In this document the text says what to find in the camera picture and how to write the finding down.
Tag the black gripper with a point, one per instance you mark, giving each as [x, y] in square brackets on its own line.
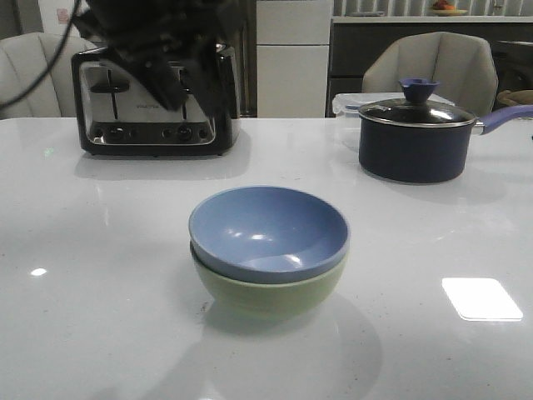
[148, 38]

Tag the blue plastic bowl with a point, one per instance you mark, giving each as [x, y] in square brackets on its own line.
[268, 235]

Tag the green plastic bowl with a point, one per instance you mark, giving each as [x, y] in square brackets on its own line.
[274, 301]

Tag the black and chrome toaster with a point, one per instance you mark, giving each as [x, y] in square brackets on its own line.
[117, 116]

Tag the white refrigerator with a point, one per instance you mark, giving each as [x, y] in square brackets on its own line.
[293, 39]

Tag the left beige upholstered chair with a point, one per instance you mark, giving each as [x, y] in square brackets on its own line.
[22, 59]

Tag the beige upholstered chair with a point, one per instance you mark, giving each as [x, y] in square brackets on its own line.
[462, 64]
[22, 59]

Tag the clear plastic food container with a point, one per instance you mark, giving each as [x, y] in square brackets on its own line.
[347, 104]

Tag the dark kitchen counter cabinet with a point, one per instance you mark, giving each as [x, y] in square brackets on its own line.
[356, 42]

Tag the glass pot lid blue knob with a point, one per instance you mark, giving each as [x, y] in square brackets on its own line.
[415, 109]

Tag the dark blue saucepan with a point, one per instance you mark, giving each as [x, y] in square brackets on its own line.
[420, 154]

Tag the fruit bowl on counter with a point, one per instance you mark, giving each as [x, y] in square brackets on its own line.
[443, 8]

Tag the right beige upholstered chair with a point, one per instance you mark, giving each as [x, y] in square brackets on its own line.
[462, 64]

